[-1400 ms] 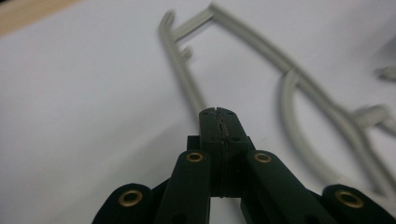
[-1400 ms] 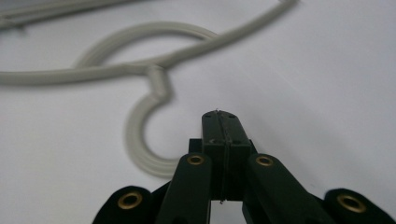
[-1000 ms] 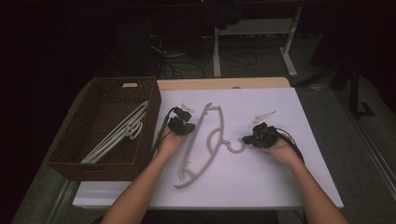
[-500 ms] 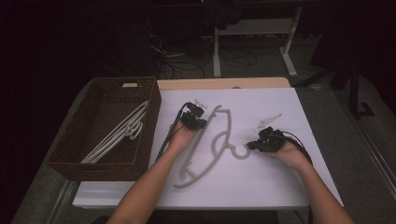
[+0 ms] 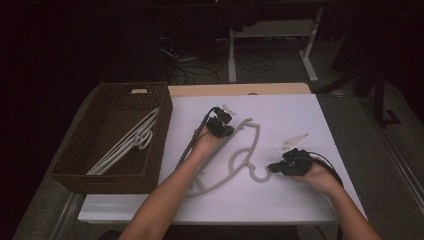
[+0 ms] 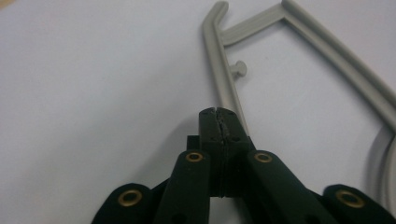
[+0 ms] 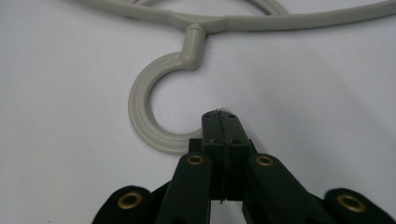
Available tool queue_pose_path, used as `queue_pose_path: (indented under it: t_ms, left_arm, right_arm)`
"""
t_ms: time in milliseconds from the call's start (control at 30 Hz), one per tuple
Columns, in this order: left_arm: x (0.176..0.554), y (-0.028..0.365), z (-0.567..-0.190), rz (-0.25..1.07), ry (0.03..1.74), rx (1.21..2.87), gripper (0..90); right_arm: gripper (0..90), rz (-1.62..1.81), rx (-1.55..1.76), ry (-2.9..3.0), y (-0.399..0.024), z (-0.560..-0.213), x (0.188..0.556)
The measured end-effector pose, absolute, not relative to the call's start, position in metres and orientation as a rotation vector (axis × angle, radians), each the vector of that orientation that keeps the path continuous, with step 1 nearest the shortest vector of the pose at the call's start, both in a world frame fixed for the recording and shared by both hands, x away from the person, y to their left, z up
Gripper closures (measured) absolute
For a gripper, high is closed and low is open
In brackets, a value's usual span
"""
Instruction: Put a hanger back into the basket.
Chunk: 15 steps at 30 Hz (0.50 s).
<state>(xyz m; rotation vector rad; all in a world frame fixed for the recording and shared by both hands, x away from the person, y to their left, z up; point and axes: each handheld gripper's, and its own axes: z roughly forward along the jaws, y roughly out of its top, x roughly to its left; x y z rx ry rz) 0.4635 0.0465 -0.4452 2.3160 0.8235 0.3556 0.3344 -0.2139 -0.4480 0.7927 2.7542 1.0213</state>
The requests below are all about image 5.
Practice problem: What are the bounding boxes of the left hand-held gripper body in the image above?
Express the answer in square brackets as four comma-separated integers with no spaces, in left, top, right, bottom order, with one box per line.
[205,104,237,138]

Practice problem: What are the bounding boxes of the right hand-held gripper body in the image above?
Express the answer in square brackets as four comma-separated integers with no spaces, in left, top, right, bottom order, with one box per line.
[279,133,314,177]

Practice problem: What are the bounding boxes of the brown wicker basket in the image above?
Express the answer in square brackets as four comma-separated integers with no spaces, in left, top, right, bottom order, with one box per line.
[50,82,174,195]

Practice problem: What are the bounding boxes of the person's left hand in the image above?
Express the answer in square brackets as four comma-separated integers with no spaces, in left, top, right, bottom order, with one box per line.
[190,128,224,158]

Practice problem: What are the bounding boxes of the person's right hand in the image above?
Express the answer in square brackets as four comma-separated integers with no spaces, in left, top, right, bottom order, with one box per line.
[293,163,341,198]

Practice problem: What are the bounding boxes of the black metal stand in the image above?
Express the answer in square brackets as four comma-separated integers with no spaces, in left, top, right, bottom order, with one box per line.
[353,64,403,129]

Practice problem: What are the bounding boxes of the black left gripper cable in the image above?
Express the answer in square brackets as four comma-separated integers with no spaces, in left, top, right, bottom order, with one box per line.
[175,106,218,169]

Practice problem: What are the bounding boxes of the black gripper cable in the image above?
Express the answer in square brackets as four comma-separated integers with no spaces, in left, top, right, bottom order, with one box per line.
[175,106,218,169]
[308,151,345,240]

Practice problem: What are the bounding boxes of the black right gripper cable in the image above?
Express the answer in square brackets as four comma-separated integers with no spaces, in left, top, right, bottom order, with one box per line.
[308,151,345,240]

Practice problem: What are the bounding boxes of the black floor cables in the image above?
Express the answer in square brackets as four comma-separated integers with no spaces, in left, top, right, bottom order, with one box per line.
[159,36,278,85]

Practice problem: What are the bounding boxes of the white metal desk frame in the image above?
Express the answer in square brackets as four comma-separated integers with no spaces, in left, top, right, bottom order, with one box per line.
[228,6,325,84]

